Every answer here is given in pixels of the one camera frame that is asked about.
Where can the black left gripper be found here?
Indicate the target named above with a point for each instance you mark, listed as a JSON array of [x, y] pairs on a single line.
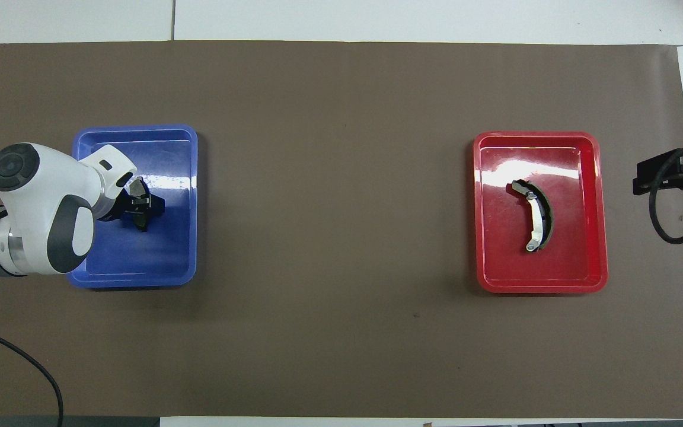
[[117, 209]]

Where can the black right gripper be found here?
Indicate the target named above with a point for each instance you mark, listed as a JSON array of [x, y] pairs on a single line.
[[656, 175]]

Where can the grey brake pad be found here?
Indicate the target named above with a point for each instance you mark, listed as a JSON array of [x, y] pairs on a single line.
[[143, 224]]

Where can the curved brake shoe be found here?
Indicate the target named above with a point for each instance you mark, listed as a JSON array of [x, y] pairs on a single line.
[[535, 214]]

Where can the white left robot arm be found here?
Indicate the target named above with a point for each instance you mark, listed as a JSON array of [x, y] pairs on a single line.
[[27, 207]]

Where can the blue plastic tray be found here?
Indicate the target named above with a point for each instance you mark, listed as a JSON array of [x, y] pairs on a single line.
[[163, 255]]

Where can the red plastic tray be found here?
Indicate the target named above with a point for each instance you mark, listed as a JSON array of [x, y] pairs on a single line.
[[573, 267]]

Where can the brown paper mat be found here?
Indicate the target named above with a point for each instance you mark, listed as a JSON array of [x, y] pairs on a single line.
[[341, 178]]

